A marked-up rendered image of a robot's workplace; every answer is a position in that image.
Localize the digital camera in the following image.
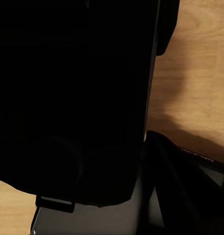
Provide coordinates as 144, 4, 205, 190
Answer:
0, 0, 180, 213

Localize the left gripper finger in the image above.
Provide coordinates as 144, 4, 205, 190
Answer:
146, 130, 224, 235

